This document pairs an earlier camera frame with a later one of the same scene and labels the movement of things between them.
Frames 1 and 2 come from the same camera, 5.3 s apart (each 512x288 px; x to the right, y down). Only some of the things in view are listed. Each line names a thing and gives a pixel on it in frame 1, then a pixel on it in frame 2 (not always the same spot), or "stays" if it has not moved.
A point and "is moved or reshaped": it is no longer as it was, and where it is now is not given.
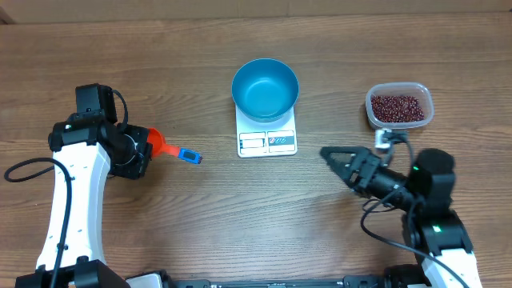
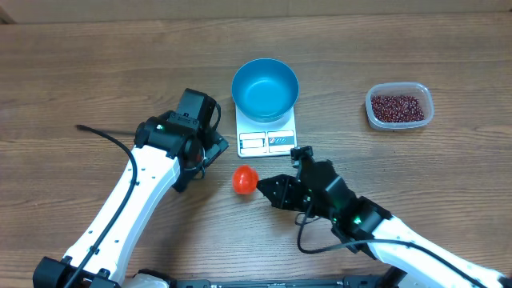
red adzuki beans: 396,109 stays
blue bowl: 265,90 stays
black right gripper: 357,157 → 278,199
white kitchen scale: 258,139 stays
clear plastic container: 396,105 stays
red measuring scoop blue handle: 159,146 is moved or reshaped
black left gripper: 139,169 → 215,145
